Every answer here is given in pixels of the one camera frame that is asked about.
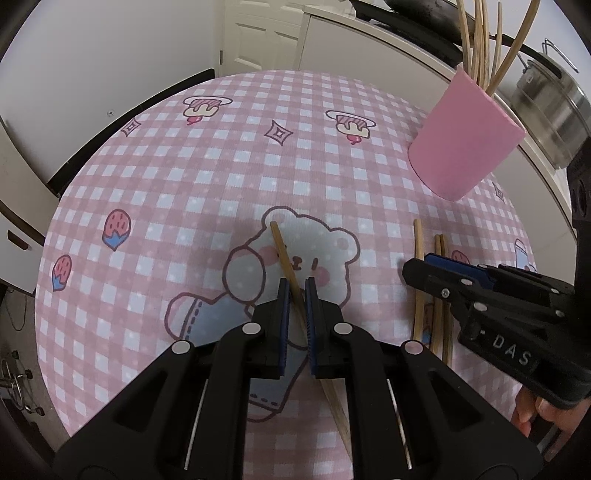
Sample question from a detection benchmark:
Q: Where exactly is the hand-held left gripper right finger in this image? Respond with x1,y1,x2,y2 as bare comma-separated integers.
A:
305,276,546,480

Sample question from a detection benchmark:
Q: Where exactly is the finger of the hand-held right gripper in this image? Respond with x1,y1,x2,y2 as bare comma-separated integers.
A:
424,253,575,301
402,257,497,324

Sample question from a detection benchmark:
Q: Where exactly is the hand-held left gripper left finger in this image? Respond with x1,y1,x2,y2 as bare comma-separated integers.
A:
53,278,293,480

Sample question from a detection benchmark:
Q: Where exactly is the long wooden chopstick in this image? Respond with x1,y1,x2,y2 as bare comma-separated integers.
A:
270,222,354,457

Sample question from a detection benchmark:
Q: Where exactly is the pink paper cup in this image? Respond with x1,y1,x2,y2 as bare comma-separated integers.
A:
407,65,528,201

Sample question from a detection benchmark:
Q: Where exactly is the bunch of wooden chopsticks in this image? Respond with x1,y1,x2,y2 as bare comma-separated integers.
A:
455,0,541,95

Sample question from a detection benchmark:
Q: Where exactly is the person's right hand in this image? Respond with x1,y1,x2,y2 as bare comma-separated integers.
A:
512,387,578,457

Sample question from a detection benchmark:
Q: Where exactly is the pink checked cartoon tablecloth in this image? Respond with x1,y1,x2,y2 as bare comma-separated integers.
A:
34,69,539,480

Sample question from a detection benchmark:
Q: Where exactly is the stainless steel steamer pot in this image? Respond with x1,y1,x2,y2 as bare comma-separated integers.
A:
496,39,591,169

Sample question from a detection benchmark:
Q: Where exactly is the black induction cooker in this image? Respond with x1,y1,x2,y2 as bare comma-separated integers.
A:
348,0,462,63

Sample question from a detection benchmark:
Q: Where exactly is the white counter cabinet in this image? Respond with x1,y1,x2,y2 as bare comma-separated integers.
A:
298,0,580,243

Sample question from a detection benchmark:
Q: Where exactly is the cream panel door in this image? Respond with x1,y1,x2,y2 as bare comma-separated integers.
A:
217,0,308,75

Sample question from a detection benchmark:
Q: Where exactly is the white wood-trimmed drawer cabinet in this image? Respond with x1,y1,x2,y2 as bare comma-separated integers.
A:
0,115,61,294

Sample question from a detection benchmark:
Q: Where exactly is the steel wok black handle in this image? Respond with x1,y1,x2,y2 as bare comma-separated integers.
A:
383,0,458,28

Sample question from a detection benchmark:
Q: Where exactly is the black floor cable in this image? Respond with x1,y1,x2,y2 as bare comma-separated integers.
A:
7,288,28,330

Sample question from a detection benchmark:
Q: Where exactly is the chrome metal frame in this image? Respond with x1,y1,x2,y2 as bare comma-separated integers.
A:
0,351,44,416

